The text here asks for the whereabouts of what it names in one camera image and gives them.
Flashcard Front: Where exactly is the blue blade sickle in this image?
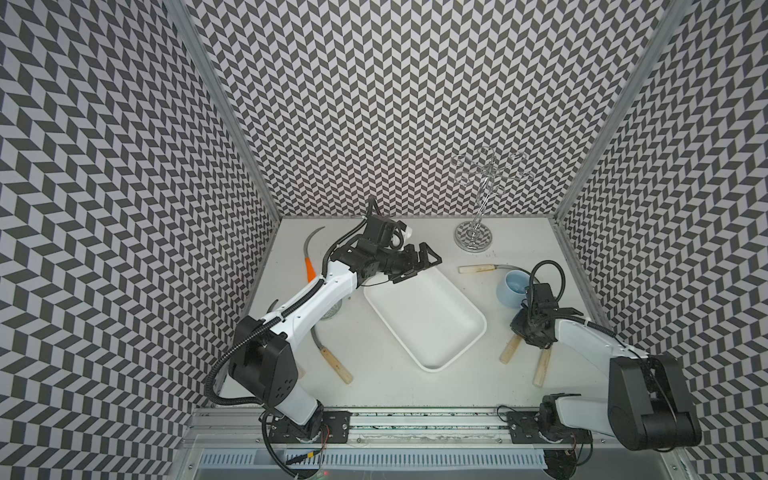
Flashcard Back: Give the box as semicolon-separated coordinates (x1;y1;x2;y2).
532;349;552;388

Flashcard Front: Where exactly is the chrome wire stand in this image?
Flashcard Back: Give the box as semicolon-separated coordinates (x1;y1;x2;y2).
450;146;530;254

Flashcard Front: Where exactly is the white plastic storage box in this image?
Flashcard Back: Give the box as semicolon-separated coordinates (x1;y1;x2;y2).
364;268;488;373

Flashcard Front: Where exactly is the clear glass cup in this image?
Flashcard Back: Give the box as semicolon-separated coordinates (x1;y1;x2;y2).
321;300;343;320

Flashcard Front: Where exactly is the aluminium corner post left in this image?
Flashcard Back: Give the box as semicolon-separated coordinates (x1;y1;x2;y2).
164;0;281;222

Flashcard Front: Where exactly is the aluminium corner post right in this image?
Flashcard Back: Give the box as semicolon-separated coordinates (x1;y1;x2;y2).
553;0;694;224

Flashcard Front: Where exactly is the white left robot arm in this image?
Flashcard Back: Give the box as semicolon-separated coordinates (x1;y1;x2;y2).
203;213;442;440

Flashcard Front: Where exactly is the light blue mug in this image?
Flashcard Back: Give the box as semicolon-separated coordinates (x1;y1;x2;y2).
496;270;530;309

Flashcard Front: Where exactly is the orange collar sickle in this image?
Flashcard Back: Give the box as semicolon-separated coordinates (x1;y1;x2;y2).
302;226;324;282

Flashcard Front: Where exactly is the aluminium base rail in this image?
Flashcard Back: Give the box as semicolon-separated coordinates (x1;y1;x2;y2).
175;407;690;479

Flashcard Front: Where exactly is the wooden handle sickle left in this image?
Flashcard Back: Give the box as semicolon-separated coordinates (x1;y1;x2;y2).
310;327;354;385

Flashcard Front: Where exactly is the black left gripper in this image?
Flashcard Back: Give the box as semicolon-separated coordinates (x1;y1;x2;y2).
375;241;442;283

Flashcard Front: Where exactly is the aluminium corner post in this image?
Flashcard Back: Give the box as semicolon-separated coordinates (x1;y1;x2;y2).
164;0;281;222
553;0;694;224

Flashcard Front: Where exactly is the sickle near chrome stand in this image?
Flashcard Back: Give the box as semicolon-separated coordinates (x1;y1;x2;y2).
457;264;531;275

